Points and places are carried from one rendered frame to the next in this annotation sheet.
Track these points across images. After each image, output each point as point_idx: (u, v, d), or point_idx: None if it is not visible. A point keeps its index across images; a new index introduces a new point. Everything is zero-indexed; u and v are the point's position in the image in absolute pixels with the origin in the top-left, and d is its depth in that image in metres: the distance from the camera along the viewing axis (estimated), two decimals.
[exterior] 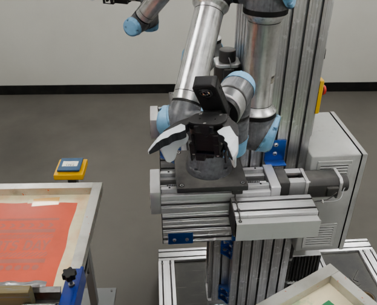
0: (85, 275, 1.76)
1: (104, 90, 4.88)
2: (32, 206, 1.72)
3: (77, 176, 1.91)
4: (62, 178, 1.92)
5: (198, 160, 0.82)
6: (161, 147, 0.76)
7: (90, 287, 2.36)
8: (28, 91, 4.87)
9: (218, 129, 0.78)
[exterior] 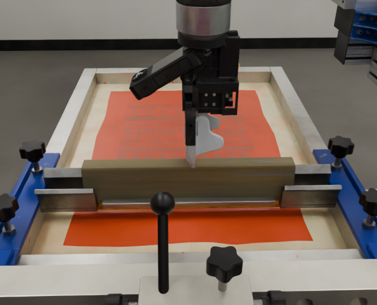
0: None
1: (157, 45, 4.36)
2: None
3: None
4: None
5: None
6: None
7: None
8: (72, 46, 4.35)
9: (192, 108, 0.64)
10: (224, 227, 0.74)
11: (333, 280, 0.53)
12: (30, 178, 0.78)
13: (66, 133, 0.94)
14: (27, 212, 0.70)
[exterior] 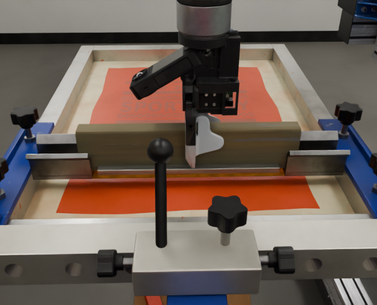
0: None
1: (157, 39, 4.33)
2: None
3: None
4: None
5: None
6: None
7: None
8: (71, 40, 4.31)
9: (192, 108, 0.64)
10: (226, 196, 0.70)
11: (344, 239, 0.49)
12: (22, 146, 0.75)
13: (61, 104, 0.91)
14: (18, 178, 0.66)
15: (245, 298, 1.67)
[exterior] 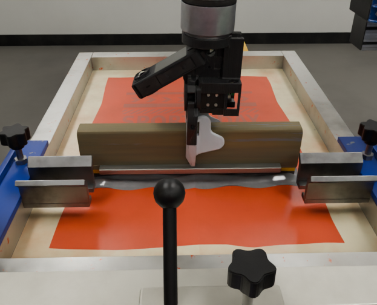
0: None
1: (157, 40, 4.25)
2: None
3: None
4: None
5: None
6: None
7: None
8: (70, 42, 4.24)
9: (193, 108, 0.64)
10: (239, 227, 0.63)
11: None
12: (13, 168, 0.67)
13: (57, 119, 0.83)
14: (6, 207, 0.59)
15: None
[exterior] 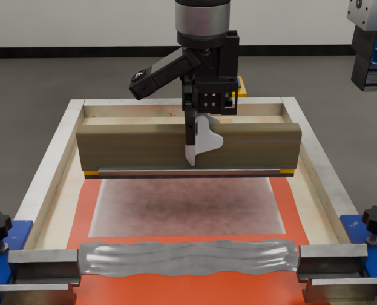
0: None
1: (156, 52, 4.21)
2: None
3: (238, 95, 1.24)
4: None
5: None
6: None
7: None
8: (68, 54, 4.20)
9: (191, 108, 0.64)
10: None
11: None
12: None
13: (43, 189, 0.79)
14: None
15: None
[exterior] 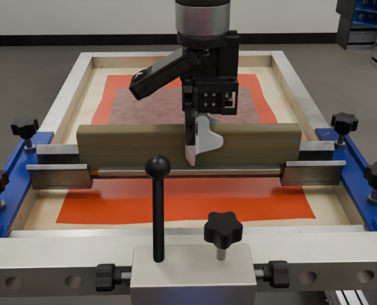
0: None
1: (156, 40, 4.34)
2: None
3: None
4: None
5: None
6: None
7: None
8: (71, 42, 4.32)
9: (191, 108, 0.64)
10: (224, 206, 0.71)
11: (338, 252, 0.50)
12: (22, 155, 0.75)
13: (61, 113, 0.92)
14: (18, 189, 0.67)
15: None
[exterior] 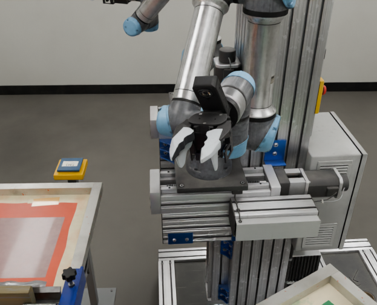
0: (85, 275, 1.76)
1: (104, 90, 4.88)
2: (32, 206, 1.72)
3: (77, 176, 1.91)
4: (62, 178, 1.92)
5: (198, 160, 0.82)
6: (179, 152, 0.73)
7: (90, 287, 2.37)
8: (28, 91, 4.87)
9: (218, 129, 0.78)
10: None
11: None
12: None
13: None
14: None
15: None
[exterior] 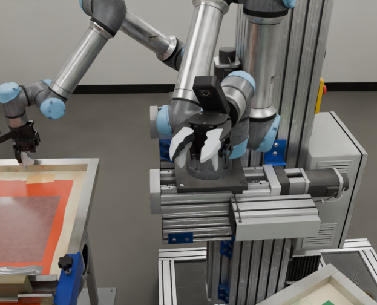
0: (85, 275, 1.76)
1: (104, 90, 4.88)
2: (26, 183, 1.66)
3: None
4: None
5: (198, 160, 0.82)
6: (179, 152, 0.73)
7: (90, 287, 2.36)
8: None
9: (218, 129, 0.78)
10: None
11: None
12: None
13: None
14: None
15: None
